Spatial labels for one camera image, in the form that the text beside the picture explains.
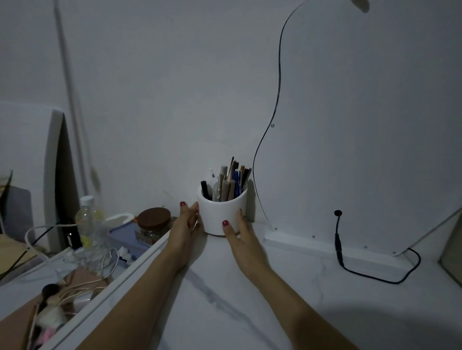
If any white hanging cord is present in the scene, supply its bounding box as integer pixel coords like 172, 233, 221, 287
53, 0, 102, 197

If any person's left forearm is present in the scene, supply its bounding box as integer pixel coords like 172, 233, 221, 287
75, 252, 189, 350

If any person's right forearm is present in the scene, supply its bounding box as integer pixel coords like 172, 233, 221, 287
240, 268, 362, 350

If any glass jar with brown lid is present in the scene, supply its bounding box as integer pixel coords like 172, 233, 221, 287
135, 207, 173, 246

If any clear plastic bottle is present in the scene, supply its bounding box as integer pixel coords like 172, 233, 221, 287
74, 195, 106, 254

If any black makeup brush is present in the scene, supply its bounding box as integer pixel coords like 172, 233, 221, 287
25, 283, 63, 350

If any bunch of pens and brushes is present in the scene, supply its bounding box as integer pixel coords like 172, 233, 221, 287
200, 156, 252, 202

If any white mirror base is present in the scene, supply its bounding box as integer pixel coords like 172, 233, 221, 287
263, 230, 413, 272

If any black power cable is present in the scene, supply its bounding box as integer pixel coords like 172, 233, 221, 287
334, 210, 422, 285

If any person's right hand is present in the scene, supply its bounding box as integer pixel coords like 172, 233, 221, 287
222, 209, 273, 284

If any white charging cable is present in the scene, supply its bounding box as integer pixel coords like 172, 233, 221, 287
24, 223, 120, 279

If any blue plastic storage box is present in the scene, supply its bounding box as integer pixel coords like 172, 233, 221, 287
108, 219, 171, 261

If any person's left hand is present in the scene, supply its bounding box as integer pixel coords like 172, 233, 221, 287
164, 201, 201, 273

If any white round pen holder cup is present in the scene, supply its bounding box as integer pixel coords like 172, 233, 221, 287
197, 183, 249, 237

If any wavy frameless mirror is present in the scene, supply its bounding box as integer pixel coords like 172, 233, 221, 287
252, 0, 462, 256

